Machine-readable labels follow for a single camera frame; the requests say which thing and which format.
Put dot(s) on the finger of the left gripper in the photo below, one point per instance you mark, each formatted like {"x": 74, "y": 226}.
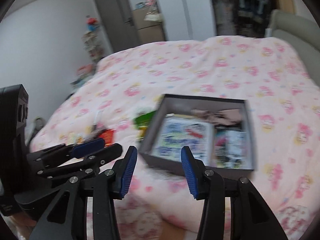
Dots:
{"x": 100, "y": 154}
{"x": 82, "y": 148}

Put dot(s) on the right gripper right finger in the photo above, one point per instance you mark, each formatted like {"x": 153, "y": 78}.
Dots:
{"x": 251, "y": 217}

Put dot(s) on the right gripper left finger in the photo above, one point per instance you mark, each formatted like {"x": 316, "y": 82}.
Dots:
{"x": 66, "y": 216}

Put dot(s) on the black Smart Devil box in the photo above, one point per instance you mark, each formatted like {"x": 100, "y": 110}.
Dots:
{"x": 230, "y": 150}

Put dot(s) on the Shin-chan bead kit bag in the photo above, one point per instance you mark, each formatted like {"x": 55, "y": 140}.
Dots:
{"x": 178, "y": 131}

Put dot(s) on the pink beige fabric garment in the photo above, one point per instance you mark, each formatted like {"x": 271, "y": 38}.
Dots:
{"x": 227, "y": 117}

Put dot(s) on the red packet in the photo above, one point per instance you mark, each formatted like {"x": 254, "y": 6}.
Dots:
{"x": 108, "y": 137}

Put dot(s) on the green yellow snack bag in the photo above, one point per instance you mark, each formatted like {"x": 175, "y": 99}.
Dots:
{"x": 142, "y": 122}

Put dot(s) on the pink cartoon bed blanket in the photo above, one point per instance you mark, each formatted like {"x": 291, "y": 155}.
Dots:
{"x": 268, "y": 73}

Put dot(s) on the black storage box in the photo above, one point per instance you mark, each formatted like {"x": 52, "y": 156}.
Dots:
{"x": 183, "y": 105}

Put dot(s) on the white shelf rack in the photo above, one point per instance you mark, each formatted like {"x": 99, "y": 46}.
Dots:
{"x": 93, "y": 46}

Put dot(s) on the red blue toy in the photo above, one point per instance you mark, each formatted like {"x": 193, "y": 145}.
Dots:
{"x": 92, "y": 23}

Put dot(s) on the cardboard boxes stack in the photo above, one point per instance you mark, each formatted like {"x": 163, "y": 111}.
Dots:
{"x": 148, "y": 31}

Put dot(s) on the grey door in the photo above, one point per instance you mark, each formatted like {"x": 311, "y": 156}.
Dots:
{"x": 117, "y": 19}

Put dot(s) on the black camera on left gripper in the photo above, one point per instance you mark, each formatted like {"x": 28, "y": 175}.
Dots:
{"x": 14, "y": 171}

